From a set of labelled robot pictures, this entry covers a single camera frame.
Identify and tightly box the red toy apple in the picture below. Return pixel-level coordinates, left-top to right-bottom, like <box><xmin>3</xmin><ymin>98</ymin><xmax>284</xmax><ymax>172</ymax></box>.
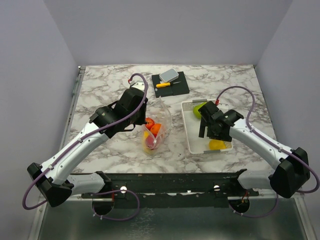
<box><xmin>144</xmin><ymin>135</ymin><xmax>157</xmax><ymax>149</ymax></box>

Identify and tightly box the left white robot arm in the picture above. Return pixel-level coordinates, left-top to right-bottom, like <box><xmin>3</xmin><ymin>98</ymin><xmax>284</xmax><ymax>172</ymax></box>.
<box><xmin>27</xmin><ymin>87</ymin><xmax>148</xmax><ymax>207</ymax></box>

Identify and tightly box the black cutting board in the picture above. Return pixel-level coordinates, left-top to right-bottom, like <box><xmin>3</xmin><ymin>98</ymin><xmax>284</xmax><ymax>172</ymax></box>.
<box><xmin>151</xmin><ymin>71</ymin><xmax>190</xmax><ymax>98</ymax></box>

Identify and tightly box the orange toy fruit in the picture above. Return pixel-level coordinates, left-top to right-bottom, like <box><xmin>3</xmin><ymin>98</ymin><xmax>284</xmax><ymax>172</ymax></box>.
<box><xmin>149</xmin><ymin>123</ymin><xmax>162</xmax><ymax>137</ymax></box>

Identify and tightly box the yellow toy mango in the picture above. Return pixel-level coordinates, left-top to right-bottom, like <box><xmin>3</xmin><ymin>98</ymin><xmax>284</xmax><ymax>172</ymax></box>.
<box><xmin>142</xmin><ymin>131</ymin><xmax>154</xmax><ymax>154</ymax></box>

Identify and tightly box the green toy pear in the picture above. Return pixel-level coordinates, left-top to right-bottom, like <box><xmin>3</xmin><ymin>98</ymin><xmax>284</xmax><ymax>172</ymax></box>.
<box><xmin>192</xmin><ymin>102</ymin><xmax>207</xmax><ymax>120</ymax></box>

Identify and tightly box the clear zip top bag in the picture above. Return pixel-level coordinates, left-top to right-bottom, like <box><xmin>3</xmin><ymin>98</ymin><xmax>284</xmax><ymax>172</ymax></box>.
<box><xmin>141</xmin><ymin>97</ymin><xmax>172</xmax><ymax>155</ymax></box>

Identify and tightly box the grey white rectangular box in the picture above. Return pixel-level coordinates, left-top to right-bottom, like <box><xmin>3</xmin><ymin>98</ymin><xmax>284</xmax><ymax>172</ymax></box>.
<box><xmin>159</xmin><ymin>68</ymin><xmax>179</xmax><ymax>83</ymax></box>

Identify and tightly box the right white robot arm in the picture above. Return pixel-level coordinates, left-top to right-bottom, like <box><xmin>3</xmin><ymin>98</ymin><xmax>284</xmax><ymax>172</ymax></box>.
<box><xmin>198</xmin><ymin>101</ymin><xmax>310</xmax><ymax>199</ymax></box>

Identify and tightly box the white perforated plastic basket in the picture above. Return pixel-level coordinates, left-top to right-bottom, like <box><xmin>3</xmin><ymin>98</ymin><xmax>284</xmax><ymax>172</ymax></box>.
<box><xmin>180</xmin><ymin>99</ymin><xmax>234</xmax><ymax>155</ymax></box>

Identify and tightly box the yellow handled knife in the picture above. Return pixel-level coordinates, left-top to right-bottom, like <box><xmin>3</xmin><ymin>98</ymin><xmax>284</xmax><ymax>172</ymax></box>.
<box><xmin>156</xmin><ymin>81</ymin><xmax>180</xmax><ymax>88</ymax></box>

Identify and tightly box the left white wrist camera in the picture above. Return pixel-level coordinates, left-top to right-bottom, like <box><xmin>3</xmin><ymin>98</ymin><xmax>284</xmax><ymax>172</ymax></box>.
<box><xmin>129</xmin><ymin>80</ymin><xmax>146</xmax><ymax>92</ymax></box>

